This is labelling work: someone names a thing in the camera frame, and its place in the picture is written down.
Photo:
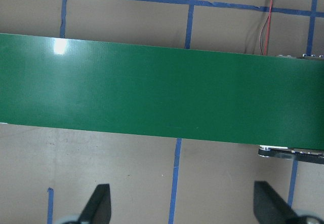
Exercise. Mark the green conveyor belt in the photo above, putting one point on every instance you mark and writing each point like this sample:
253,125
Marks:
273,102

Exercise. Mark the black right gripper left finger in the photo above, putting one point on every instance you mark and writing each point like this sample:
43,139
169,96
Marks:
98,207

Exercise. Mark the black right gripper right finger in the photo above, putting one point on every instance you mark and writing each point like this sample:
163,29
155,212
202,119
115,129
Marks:
270,207

